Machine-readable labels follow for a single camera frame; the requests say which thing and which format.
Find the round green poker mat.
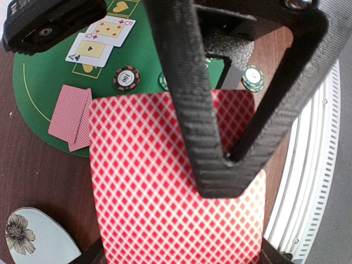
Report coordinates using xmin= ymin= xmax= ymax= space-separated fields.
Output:
xmin=12 ymin=0 xmax=226 ymax=158

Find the green chip stack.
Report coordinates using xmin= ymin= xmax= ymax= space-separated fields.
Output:
xmin=242 ymin=65 xmax=265 ymax=93

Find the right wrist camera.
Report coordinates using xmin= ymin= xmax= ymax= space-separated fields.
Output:
xmin=2 ymin=0 xmax=107 ymax=56

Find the five of diamonds card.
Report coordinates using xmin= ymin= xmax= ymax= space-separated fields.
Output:
xmin=85 ymin=16 xmax=136 ymax=47

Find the red black chip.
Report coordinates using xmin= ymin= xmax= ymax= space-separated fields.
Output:
xmin=113 ymin=66 xmax=141 ymax=91

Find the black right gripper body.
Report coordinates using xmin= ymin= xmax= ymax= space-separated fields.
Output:
xmin=192 ymin=0 xmax=325 ymax=91

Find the red-backed playing card deck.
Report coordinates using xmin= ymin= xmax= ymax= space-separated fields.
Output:
xmin=89 ymin=92 xmax=266 ymax=263

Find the metal front rail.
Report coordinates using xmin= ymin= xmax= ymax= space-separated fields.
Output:
xmin=264 ymin=63 xmax=340 ymax=263

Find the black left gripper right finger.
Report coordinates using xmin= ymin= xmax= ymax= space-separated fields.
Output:
xmin=260 ymin=238 xmax=293 ymax=264

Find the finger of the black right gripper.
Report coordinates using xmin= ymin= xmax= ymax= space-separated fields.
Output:
xmin=197 ymin=1 xmax=351 ymax=199
xmin=145 ymin=1 xmax=228 ymax=198

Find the dealt card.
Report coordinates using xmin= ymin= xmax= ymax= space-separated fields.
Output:
xmin=68 ymin=96 xmax=92 ymax=152
xmin=48 ymin=85 xmax=91 ymax=143

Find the ace of clubs card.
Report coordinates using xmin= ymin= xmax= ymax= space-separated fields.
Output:
xmin=65 ymin=33 xmax=114 ymax=68

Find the light blue flower plate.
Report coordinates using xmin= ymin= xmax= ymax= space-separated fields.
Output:
xmin=5 ymin=207 xmax=81 ymax=263

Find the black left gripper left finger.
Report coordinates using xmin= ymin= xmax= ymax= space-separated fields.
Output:
xmin=73 ymin=238 xmax=106 ymax=264

